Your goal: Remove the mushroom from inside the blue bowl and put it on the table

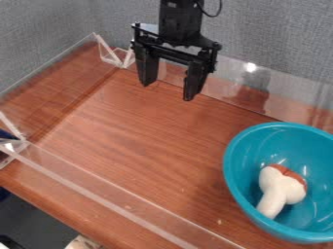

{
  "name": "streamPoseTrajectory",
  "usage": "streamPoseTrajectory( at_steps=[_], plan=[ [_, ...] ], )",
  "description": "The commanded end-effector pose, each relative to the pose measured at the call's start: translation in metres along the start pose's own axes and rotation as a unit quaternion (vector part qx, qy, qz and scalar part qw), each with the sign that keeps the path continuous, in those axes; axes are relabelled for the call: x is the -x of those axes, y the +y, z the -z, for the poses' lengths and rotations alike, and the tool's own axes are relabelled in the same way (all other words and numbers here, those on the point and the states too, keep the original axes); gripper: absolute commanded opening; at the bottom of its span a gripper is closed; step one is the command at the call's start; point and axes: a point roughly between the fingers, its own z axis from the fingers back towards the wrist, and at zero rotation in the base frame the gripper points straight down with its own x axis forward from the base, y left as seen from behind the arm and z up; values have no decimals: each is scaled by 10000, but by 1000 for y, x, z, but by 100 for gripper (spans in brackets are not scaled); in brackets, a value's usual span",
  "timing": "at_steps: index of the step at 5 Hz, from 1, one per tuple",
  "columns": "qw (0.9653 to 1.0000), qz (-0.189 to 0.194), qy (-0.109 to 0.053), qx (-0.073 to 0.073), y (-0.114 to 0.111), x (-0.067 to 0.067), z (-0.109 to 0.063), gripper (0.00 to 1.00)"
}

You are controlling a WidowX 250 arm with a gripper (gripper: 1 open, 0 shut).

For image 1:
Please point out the clear acrylic left bracket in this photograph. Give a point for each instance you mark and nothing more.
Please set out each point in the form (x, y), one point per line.
(12, 141)

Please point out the blue plastic bowl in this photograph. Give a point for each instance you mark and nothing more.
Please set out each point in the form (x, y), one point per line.
(304, 149)

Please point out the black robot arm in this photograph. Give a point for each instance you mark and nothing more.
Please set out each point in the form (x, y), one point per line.
(175, 40)

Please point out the clear acrylic barrier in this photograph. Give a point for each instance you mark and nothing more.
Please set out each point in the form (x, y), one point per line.
(280, 95)
(76, 49)
(102, 192)

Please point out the clear acrylic left barrier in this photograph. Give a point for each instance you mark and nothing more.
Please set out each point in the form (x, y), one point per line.
(76, 49)

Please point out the white toy mushroom brown cap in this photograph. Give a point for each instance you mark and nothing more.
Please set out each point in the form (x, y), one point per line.
(284, 188)

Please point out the clear acrylic back barrier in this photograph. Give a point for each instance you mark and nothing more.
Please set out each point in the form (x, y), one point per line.
(280, 95)

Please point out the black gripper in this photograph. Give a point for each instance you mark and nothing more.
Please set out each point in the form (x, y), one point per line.
(195, 52)

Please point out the clear acrylic corner bracket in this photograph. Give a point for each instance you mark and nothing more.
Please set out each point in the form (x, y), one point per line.
(117, 56)

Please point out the clear acrylic front barrier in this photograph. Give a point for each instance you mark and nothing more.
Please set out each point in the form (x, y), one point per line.
(102, 192)

